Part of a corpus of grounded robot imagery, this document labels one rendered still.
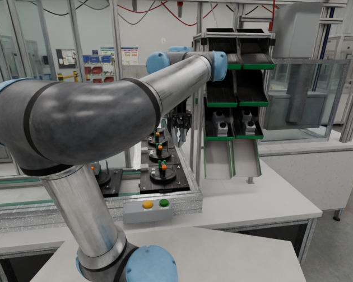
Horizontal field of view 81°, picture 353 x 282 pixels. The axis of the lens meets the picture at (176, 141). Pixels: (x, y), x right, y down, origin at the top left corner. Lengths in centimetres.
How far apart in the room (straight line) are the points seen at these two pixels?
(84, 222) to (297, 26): 187
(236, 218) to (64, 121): 92
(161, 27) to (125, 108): 1133
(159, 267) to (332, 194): 217
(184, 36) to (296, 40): 994
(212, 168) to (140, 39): 1065
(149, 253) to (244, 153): 78
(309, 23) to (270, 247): 161
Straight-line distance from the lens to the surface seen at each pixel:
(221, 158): 112
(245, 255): 93
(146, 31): 1152
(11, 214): 114
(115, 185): 109
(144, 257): 57
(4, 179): 145
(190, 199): 100
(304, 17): 202
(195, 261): 88
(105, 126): 27
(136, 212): 93
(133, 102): 28
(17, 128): 33
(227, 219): 105
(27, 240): 112
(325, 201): 253
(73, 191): 42
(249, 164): 116
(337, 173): 242
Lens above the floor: 154
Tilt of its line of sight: 21 degrees down
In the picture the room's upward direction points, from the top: straight up
